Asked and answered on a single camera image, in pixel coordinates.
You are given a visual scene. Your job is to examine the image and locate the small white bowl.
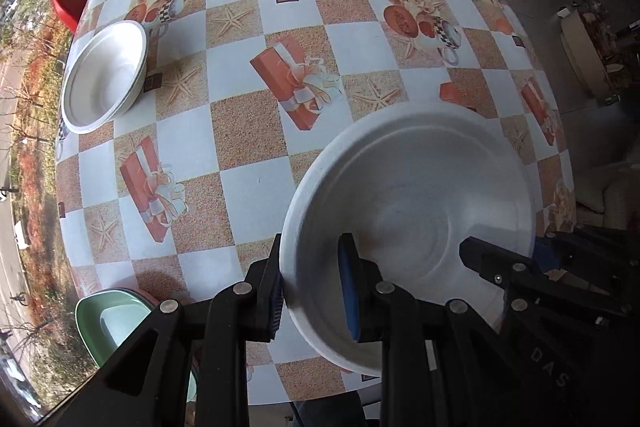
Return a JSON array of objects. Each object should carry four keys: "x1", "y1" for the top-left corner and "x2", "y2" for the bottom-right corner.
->
[
  {"x1": 75, "y1": 27, "x2": 150, "y2": 136},
  {"x1": 60, "y1": 20, "x2": 147, "y2": 136}
]

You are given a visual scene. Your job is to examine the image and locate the round patterned table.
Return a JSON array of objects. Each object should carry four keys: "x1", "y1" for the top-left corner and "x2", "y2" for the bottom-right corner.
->
[{"x1": 53, "y1": 0, "x2": 579, "y2": 408}]

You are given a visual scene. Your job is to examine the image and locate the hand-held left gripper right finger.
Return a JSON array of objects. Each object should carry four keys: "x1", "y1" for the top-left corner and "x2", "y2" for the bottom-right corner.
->
[{"x1": 338, "y1": 233, "x2": 536, "y2": 427}]

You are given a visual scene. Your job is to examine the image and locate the cream upholstered chair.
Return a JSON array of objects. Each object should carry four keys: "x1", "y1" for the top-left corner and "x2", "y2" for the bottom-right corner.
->
[{"x1": 574, "y1": 161, "x2": 637, "y2": 229}]

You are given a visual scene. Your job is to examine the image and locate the round cream side table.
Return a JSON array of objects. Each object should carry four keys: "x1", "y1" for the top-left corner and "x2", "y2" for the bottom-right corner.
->
[{"x1": 558, "y1": 1, "x2": 640, "y2": 106}]

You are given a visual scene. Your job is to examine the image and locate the large white bowl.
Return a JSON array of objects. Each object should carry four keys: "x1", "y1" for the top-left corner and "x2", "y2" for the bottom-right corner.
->
[{"x1": 278, "y1": 102, "x2": 544, "y2": 378}]

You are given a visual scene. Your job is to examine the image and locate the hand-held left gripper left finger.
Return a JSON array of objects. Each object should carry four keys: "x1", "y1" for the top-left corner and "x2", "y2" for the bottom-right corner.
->
[{"x1": 50, "y1": 234, "x2": 286, "y2": 427}]

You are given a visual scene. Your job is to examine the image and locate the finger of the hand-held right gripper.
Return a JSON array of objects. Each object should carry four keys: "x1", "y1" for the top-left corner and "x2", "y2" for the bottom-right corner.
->
[
  {"x1": 532, "y1": 232, "x2": 576, "y2": 279},
  {"x1": 458, "y1": 235, "x2": 547, "y2": 309}
]

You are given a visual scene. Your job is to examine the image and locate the green oval dish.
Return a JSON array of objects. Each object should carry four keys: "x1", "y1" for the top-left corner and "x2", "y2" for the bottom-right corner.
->
[{"x1": 74, "y1": 287, "x2": 199, "y2": 404}]

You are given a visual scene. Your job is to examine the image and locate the person's blue jeans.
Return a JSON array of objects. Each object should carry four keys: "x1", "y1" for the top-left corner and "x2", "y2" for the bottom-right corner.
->
[{"x1": 289, "y1": 388, "x2": 383, "y2": 427}]

